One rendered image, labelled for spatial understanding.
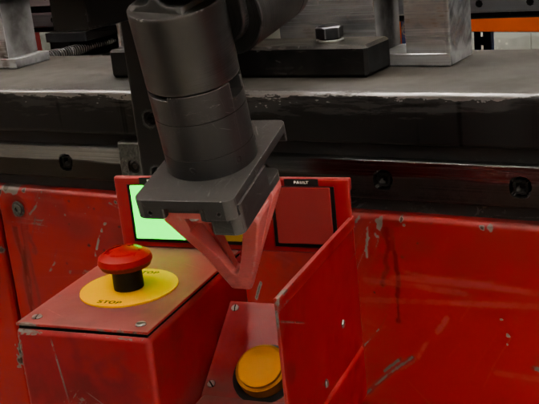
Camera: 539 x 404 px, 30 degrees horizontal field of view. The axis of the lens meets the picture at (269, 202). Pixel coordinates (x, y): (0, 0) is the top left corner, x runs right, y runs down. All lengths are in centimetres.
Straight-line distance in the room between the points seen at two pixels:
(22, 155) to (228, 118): 55
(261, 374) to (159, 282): 10
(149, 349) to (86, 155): 42
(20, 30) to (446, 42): 56
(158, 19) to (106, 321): 23
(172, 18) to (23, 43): 74
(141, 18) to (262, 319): 28
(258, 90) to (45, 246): 34
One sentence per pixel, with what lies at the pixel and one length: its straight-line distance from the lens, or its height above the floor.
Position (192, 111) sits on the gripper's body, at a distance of 58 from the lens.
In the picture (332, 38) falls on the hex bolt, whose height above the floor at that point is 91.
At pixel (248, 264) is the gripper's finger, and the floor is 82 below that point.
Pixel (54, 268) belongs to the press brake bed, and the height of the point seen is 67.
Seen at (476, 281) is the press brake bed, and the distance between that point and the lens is 88.
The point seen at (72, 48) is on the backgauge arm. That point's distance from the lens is 152.
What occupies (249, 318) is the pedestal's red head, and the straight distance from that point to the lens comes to 76.
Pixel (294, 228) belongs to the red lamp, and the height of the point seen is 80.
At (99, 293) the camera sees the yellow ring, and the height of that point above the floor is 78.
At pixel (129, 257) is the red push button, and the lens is 72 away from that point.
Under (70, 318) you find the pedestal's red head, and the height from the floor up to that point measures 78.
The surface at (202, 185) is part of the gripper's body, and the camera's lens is 60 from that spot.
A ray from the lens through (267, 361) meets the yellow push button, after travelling 72.
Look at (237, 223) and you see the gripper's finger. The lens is 59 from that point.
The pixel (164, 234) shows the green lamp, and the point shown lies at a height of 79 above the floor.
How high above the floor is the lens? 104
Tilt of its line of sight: 17 degrees down
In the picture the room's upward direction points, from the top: 6 degrees counter-clockwise
